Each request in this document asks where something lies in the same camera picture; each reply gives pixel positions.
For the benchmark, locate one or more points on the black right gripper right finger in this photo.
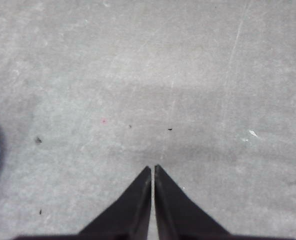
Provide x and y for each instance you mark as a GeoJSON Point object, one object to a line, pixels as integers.
{"type": "Point", "coordinates": [177, 216]}

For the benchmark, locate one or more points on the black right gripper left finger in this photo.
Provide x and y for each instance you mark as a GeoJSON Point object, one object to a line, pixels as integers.
{"type": "Point", "coordinates": [128, 217]}

